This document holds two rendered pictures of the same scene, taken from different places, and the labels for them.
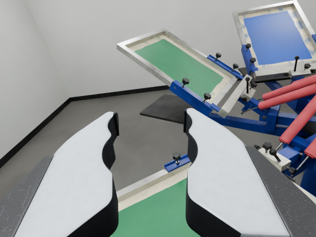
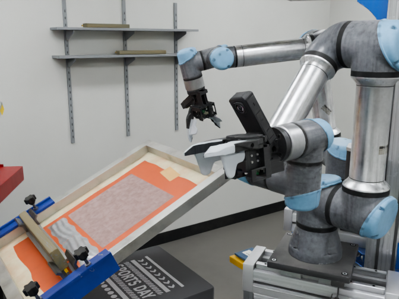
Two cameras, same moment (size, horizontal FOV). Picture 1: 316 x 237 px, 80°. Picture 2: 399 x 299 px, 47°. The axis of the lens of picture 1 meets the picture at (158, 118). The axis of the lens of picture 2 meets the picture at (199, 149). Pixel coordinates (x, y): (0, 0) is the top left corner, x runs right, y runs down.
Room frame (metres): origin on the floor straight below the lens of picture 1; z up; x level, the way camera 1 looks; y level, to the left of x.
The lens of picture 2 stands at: (0.63, 0.53, 1.86)
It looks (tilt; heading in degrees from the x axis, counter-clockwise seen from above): 13 degrees down; 225
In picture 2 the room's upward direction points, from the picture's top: straight up
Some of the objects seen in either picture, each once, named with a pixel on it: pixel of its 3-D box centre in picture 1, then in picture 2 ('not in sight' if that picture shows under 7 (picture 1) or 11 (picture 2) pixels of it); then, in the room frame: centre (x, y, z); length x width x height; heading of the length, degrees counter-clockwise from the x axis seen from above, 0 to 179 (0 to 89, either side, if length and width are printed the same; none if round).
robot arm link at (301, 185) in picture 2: not in sight; (296, 181); (-0.19, 0.01, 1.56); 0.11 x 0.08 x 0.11; 86
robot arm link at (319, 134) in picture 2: not in sight; (306, 139); (-0.19, 0.03, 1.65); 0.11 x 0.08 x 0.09; 176
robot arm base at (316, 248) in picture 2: not in sight; (315, 236); (-0.46, -0.09, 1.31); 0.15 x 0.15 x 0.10
